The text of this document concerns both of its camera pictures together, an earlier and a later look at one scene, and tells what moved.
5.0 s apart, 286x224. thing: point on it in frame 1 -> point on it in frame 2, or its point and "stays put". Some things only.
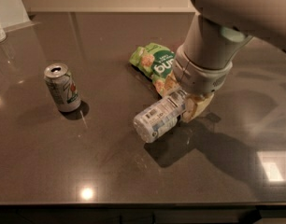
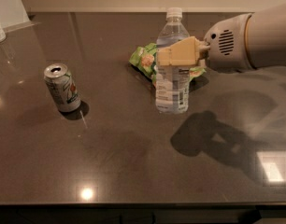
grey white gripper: (199, 78) -> (226, 44)
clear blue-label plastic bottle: (158, 119) -> (172, 82)
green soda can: (63, 87) stays put
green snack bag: (156, 62) stays put
